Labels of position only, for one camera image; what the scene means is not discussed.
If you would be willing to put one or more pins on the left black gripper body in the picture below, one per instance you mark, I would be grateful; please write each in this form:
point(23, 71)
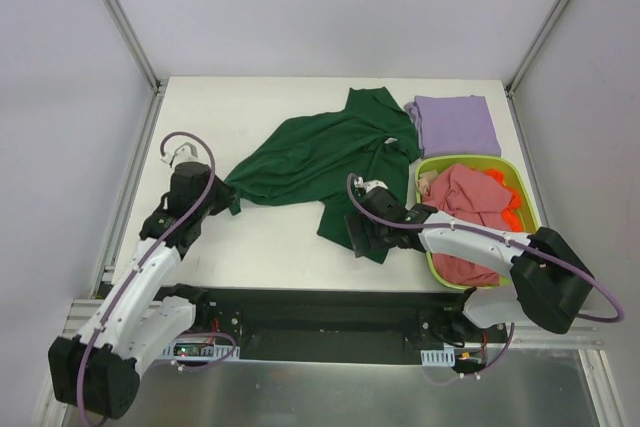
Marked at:
point(220, 195)

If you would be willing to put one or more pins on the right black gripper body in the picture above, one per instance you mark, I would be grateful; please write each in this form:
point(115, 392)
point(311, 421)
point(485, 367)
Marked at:
point(360, 235)

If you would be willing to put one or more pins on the green polo shirt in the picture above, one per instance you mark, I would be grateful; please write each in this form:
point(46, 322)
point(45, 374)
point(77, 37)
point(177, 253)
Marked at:
point(309, 159)

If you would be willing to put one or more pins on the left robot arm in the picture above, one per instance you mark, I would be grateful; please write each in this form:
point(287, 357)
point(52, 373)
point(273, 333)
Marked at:
point(99, 369)

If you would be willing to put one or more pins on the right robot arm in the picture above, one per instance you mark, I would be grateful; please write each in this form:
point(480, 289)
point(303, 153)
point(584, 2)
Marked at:
point(547, 283)

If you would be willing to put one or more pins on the beige garment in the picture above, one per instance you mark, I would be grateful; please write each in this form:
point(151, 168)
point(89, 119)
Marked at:
point(425, 180)

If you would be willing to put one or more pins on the pink red t shirt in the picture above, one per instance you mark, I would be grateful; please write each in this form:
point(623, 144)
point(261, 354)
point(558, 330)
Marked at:
point(472, 196)

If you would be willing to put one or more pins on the folded purple t shirt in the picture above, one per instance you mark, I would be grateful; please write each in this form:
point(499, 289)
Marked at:
point(453, 126)

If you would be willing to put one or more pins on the orange garment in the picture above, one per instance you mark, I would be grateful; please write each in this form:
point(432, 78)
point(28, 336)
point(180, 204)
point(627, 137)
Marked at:
point(510, 213)

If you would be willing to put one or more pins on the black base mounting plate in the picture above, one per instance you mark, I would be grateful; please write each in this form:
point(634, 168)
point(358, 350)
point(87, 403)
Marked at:
point(388, 328)

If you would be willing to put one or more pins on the left aluminium frame post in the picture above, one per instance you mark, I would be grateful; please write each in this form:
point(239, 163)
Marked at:
point(133, 44)

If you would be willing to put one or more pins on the aluminium frame post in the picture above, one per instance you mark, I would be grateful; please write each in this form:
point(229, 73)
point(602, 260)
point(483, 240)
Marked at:
point(133, 44)
point(541, 37)

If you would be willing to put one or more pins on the left white cable duct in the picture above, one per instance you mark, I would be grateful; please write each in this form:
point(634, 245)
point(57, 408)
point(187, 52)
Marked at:
point(191, 351)

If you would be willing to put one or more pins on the white cable duct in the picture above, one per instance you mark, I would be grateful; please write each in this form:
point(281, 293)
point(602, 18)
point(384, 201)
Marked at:
point(445, 357)
point(191, 351)

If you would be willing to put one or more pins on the right white cable duct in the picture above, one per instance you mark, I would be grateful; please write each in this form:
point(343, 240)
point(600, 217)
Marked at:
point(445, 357)

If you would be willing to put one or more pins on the aluminium front rail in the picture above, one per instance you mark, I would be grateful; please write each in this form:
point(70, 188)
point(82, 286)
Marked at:
point(582, 335)

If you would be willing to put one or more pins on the right aluminium frame post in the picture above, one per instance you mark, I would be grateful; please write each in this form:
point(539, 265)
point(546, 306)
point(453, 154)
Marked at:
point(541, 37)

